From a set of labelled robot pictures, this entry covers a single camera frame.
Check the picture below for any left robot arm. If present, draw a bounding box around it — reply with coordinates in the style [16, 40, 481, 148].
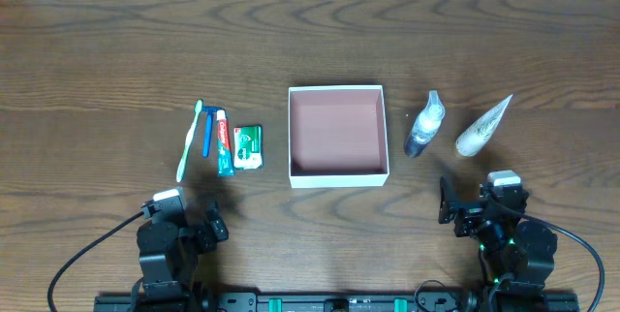
[137, 200, 229, 303]

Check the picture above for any Colgate toothpaste tube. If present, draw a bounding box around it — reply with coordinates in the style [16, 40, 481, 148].
[216, 109, 235, 177]

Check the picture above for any white patterned lotion tube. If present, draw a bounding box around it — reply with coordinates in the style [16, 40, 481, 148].
[455, 94, 512, 158]

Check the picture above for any green white toothbrush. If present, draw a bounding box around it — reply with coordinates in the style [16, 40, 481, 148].
[175, 99, 203, 183]

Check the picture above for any white box pink interior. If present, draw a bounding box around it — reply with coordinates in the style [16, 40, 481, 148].
[288, 84, 389, 189]

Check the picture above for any blue disposable razor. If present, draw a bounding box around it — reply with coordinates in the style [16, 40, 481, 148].
[201, 106, 220, 159]

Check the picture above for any clear spray bottle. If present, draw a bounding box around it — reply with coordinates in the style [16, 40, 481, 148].
[404, 90, 446, 158]

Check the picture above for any green Dettol soap pack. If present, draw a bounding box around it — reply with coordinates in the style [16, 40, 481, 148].
[233, 126, 264, 170]

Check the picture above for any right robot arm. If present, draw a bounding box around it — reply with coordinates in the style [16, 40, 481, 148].
[438, 171, 557, 296]

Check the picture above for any black mounting rail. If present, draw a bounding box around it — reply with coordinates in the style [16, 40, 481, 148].
[94, 291, 580, 312]

